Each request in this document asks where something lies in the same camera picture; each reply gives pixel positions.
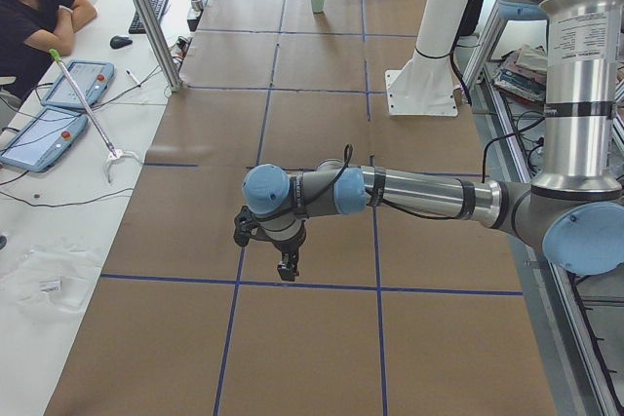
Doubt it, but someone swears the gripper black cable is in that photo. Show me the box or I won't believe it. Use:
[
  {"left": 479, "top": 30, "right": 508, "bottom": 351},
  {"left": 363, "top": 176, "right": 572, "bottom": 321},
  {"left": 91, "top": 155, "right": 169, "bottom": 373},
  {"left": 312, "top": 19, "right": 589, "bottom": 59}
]
[{"left": 253, "top": 132, "right": 518, "bottom": 222}]

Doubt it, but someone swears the black keyboard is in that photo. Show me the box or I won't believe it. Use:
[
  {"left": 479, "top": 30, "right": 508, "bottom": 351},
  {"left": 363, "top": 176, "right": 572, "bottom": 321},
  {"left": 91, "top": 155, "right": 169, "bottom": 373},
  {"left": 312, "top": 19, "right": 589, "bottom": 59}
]
[{"left": 128, "top": 0, "right": 173, "bottom": 34}]

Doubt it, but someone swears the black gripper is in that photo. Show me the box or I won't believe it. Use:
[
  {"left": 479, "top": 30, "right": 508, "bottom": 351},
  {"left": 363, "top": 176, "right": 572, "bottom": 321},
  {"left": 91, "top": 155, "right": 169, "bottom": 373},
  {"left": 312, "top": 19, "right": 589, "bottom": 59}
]
[{"left": 268, "top": 225, "right": 306, "bottom": 282}]

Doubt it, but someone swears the near teach pendant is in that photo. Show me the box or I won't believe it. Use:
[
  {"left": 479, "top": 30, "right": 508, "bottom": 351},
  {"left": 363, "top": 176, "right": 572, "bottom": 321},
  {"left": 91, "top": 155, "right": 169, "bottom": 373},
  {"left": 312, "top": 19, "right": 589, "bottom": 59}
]
[{"left": 1, "top": 106, "right": 88, "bottom": 172}]

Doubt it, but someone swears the black marker pen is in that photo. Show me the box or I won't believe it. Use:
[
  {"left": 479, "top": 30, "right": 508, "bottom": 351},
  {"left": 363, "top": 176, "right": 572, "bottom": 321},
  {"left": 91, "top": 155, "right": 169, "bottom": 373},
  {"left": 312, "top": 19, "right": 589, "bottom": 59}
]
[{"left": 126, "top": 69, "right": 142, "bottom": 88}]

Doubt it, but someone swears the teach pendant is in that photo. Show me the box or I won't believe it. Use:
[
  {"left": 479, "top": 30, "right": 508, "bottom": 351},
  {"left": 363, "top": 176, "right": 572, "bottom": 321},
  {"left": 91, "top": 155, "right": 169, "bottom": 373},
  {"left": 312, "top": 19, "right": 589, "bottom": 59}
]
[
  {"left": 1, "top": 106, "right": 88, "bottom": 172},
  {"left": 41, "top": 59, "right": 115, "bottom": 109}
]

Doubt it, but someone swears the far teach pendant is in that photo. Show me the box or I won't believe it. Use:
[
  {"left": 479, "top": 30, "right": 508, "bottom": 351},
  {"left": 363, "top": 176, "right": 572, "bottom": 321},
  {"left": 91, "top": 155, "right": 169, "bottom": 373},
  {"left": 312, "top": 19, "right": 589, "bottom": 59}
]
[{"left": 41, "top": 59, "right": 115, "bottom": 109}]

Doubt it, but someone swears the small metal cup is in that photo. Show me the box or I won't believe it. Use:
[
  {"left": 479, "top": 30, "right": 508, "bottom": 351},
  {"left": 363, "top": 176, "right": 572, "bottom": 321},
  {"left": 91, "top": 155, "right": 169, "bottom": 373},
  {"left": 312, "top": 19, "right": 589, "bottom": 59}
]
[{"left": 190, "top": 0, "right": 204, "bottom": 12}]

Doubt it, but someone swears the black computer mouse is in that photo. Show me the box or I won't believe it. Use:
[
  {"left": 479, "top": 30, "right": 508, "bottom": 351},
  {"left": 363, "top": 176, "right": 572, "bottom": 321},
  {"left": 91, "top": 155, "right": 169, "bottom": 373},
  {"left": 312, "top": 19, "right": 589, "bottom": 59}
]
[{"left": 109, "top": 35, "right": 133, "bottom": 50}]

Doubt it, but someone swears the reacher grabber stick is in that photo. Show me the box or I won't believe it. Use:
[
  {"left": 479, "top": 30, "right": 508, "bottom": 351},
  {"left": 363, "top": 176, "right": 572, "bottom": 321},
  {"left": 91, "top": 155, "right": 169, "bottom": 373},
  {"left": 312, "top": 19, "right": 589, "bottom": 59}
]
[{"left": 49, "top": 49, "right": 141, "bottom": 184}]

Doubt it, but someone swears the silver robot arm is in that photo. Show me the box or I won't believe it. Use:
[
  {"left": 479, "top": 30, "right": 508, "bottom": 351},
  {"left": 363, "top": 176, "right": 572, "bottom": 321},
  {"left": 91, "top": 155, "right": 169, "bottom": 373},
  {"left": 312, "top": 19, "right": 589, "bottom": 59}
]
[{"left": 233, "top": 0, "right": 623, "bottom": 280}]

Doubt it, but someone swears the white camera mast base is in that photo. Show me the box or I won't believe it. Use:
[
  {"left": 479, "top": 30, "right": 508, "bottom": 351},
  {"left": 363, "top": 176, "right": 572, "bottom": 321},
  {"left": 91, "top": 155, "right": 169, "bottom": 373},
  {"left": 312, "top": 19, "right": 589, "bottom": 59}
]
[{"left": 385, "top": 0, "right": 469, "bottom": 117}]

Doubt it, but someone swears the aluminium frame post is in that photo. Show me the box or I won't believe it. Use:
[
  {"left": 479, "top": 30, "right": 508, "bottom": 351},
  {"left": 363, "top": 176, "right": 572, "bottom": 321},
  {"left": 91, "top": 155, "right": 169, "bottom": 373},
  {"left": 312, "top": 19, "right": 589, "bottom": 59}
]
[{"left": 133, "top": 0, "right": 182, "bottom": 93}]

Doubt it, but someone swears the stack of books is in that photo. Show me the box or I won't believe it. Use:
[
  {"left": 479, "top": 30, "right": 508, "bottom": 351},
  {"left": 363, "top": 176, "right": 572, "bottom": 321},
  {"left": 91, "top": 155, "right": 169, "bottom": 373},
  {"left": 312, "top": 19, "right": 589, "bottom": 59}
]
[{"left": 492, "top": 45, "right": 547, "bottom": 102}]

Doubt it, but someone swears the person in black shirt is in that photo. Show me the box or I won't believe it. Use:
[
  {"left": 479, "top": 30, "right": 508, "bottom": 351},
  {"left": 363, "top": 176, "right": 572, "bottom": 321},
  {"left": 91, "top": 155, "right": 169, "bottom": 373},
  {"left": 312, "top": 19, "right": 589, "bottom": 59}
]
[{"left": 1, "top": 0, "right": 98, "bottom": 100}]

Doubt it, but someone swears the green plastic cup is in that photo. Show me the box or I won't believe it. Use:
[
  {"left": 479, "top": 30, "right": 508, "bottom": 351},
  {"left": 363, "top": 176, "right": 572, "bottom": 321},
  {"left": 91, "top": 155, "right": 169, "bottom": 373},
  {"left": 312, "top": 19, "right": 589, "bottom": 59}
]
[{"left": 310, "top": 0, "right": 325, "bottom": 14}]

